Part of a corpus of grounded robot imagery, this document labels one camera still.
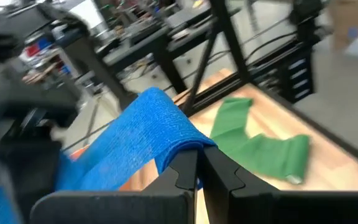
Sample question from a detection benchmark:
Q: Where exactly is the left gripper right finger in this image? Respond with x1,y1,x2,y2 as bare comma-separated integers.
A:
202,146,358,224

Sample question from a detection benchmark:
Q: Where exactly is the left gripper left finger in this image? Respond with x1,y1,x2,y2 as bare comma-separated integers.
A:
29,149,198,224

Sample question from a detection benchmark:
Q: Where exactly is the blue elastic bandage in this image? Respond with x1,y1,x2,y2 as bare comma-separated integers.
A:
0,86,218,224

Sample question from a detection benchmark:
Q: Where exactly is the green elastic bandage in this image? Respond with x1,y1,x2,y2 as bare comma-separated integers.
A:
209,97,311,185

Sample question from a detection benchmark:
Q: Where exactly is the black workbench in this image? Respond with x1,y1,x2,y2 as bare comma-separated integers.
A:
63,6,251,110

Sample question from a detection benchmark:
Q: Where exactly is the black box with white labels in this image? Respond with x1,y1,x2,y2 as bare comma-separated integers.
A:
278,46,316,105

